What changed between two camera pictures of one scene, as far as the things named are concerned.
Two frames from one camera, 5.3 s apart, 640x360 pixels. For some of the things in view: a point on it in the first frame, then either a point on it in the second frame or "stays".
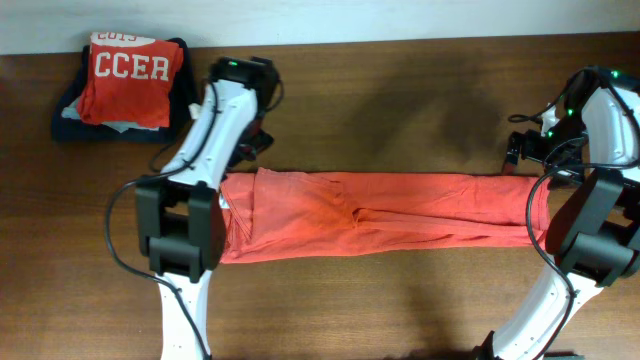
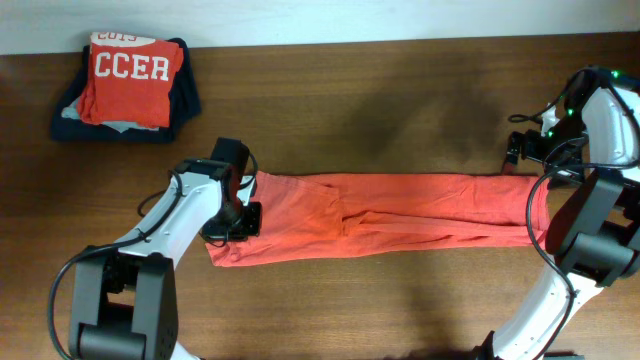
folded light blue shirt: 73,112 stays
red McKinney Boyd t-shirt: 275,214 stays
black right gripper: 529,140 stays
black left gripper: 263,139 → 252,226
